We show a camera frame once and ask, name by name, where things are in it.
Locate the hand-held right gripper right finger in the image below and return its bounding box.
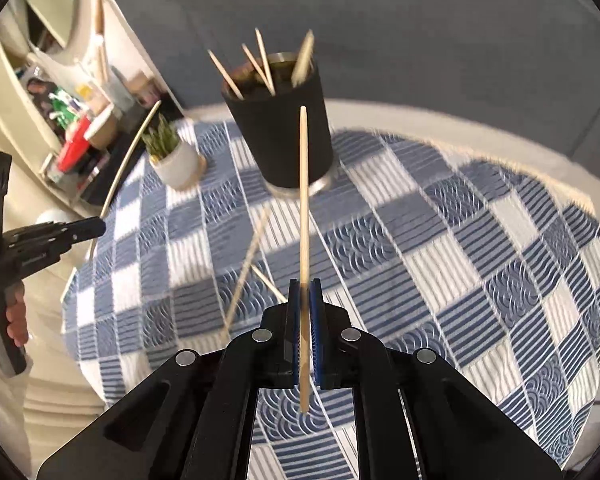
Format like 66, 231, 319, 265
310, 277, 566, 480

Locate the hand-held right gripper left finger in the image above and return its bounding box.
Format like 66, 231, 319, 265
35, 277, 306, 480

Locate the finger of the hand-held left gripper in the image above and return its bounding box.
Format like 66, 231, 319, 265
40, 216, 107, 235
7, 230, 106, 263

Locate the bamboo chopstick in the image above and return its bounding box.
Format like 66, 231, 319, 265
241, 43, 273, 92
87, 100, 163, 261
250, 264, 288, 306
207, 49, 245, 101
219, 205, 273, 343
290, 29, 316, 88
298, 105, 312, 415
254, 27, 277, 97

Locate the black utensil cup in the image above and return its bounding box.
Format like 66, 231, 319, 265
221, 51, 337, 197

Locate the person's left hand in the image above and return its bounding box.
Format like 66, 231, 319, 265
5, 284, 31, 347

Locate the red plastic cup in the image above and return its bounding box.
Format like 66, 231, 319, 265
55, 115, 93, 176

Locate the brown paper cup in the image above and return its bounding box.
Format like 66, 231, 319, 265
84, 105, 117, 150

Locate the white ceramic plant pot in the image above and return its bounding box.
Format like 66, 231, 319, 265
150, 140, 201, 191

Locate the green cactus plant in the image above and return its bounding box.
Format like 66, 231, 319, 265
142, 114, 181, 161

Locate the white shelf unit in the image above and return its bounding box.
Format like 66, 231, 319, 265
0, 0, 183, 208

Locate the blue white patterned tablecloth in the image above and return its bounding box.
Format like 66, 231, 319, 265
62, 120, 600, 480

